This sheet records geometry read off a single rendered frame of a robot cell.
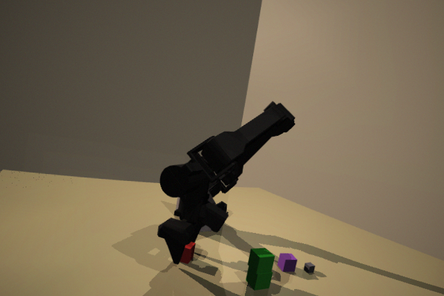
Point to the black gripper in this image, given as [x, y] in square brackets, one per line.
[179, 233]

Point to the red block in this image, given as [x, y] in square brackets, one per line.
[188, 253]

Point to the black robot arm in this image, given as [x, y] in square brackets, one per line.
[224, 154]

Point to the purple cube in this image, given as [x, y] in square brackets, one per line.
[287, 262]

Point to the green block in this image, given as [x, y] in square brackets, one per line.
[261, 260]
[258, 281]

